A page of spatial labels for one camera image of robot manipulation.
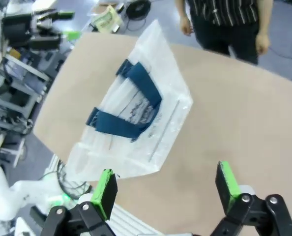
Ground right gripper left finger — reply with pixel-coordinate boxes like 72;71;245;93
41;169;119;236

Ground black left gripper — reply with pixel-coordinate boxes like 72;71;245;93
2;9;83;50

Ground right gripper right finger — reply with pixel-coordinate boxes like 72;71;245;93
211;161;292;236

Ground clear shopping bag blue handles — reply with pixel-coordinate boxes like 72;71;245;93
65;19;194;182

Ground person's right forearm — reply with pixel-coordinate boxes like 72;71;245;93
175;0;192;18

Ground person's left forearm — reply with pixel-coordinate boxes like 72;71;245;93
258;0;274;35

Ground green beige paper bag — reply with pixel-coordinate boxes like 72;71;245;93
90;5;123;32

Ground person's right hand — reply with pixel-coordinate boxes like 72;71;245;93
179;16;194;36

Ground person's left hand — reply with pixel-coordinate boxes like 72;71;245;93
256;33;270;54

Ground grey metal equipment rack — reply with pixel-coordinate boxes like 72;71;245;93
0;49;65;168

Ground person in striped shirt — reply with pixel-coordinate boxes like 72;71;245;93
189;0;260;66

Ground white ribbed aluminium rail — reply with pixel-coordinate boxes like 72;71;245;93
109;204;161;236

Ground black cable bundle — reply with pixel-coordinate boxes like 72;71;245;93
55;159;92;200

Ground black cable coil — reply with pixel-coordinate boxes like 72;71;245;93
125;0;151;19

